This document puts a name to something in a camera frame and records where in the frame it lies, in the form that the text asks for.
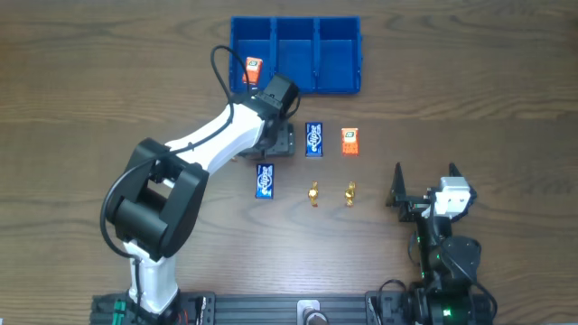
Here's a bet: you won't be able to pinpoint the orange candy box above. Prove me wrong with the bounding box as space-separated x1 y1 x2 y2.
340 127 360 157
242 56 265 86

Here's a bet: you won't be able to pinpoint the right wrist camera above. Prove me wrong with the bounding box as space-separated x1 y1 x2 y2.
422 176 472 220

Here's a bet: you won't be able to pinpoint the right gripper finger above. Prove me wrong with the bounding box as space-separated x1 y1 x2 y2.
386 162 408 209
447 162 479 208

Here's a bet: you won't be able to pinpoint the mounting rail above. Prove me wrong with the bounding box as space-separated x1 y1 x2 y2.
89 291 494 325

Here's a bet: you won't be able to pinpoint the blue tray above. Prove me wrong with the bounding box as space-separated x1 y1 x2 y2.
228 15 364 96

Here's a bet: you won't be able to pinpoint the blue candy pack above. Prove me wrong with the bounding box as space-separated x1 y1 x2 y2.
304 121 324 159
255 162 275 200

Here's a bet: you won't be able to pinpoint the black cable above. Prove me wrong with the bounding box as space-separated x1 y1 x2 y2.
98 44 256 312
428 194 499 322

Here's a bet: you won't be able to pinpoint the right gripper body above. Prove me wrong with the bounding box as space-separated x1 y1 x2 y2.
396 193 434 223

